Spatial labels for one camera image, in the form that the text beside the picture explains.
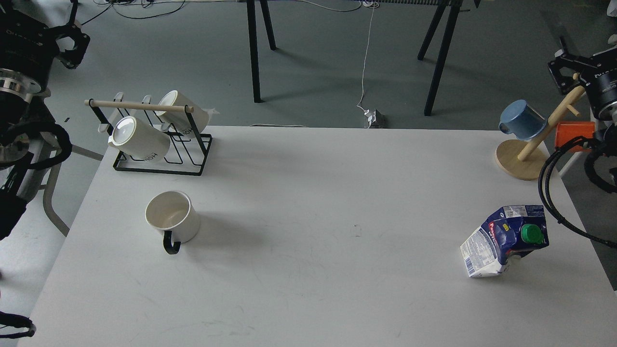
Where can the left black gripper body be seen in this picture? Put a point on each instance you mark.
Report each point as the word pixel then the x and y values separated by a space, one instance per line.
pixel 28 47

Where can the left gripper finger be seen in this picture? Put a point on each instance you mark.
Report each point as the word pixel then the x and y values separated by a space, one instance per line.
pixel 73 12
pixel 71 58

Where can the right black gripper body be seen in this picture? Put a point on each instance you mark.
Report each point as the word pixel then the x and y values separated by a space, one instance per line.
pixel 600 84

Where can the blue white milk carton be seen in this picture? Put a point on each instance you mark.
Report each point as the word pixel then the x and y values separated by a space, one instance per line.
pixel 509 232

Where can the white mug black handle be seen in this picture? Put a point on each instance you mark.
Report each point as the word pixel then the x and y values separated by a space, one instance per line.
pixel 173 215

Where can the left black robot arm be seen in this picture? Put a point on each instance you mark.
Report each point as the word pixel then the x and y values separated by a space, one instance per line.
pixel 31 140

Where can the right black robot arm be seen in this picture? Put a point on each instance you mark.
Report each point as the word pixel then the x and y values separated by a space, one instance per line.
pixel 566 71

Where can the orange cup on tree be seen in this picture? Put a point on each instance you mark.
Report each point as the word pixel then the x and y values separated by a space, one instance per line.
pixel 568 130

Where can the blue cup on tree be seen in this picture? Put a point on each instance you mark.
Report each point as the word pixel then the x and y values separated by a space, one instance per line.
pixel 520 119

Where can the wooden mug tree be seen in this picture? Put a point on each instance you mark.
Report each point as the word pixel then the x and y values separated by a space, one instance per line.
pixel 522 159

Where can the front white mug on rack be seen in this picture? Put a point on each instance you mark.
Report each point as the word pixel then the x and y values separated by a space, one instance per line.
pixel 139 140

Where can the white mug on rack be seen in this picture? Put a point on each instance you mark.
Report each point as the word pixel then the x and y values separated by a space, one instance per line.
pixel 179 119
pixel 139 140

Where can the right black table leg pair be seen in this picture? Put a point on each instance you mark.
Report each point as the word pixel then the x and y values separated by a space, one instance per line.
pixel 455 7

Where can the rear white mug on rack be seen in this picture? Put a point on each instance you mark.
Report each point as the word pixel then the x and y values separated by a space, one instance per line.
pixel 179 119

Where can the grey office chair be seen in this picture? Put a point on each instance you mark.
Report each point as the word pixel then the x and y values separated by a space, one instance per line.
pixel 49 188

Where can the grey power strip on floor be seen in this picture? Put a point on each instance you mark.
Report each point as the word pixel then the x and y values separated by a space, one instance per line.
pixel 374 119

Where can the black wire mug rack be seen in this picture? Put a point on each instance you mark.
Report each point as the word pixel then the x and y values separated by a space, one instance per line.
pixel 186 156

